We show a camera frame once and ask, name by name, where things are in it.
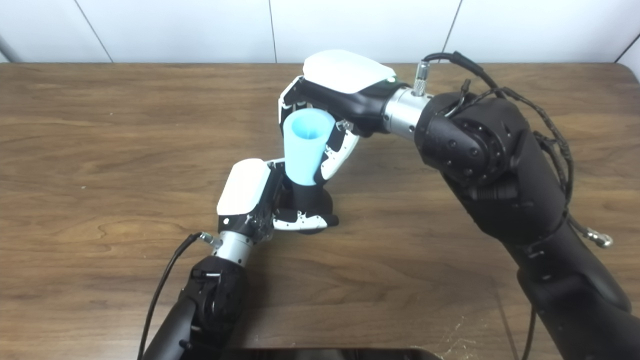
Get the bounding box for black flared nozzle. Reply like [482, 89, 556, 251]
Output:
[282, 182, 334, 235]

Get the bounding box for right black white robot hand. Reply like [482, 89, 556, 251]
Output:
[278, 49, 406, 182]

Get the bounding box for light blue cylinder cup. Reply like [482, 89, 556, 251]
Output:
[283, 108, 336, 186]

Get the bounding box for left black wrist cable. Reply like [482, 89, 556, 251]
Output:
[137, 232, 221, 360]

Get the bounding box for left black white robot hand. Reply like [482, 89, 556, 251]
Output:
[216, 158, 340, 243]

